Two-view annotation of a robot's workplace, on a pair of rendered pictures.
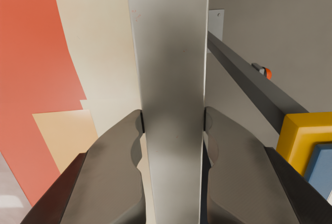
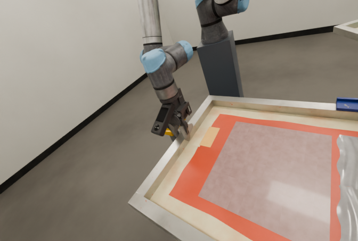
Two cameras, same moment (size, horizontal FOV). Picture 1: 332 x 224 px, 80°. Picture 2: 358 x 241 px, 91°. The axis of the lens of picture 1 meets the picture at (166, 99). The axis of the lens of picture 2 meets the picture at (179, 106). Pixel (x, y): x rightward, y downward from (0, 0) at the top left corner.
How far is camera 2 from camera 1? 62 cm
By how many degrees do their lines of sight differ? 44
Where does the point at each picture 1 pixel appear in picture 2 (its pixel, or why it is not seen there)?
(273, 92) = not seen: hidden behind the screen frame
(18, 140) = (218, 143)
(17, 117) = (213, 147)
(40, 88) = (204, 150)
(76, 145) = (207, 139)
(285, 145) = not seen: hidden behind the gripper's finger
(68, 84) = (198, 149)
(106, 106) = (195, 144)
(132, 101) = (190, 143)
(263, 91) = not seen: hidden behind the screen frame
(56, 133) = (209, 142)
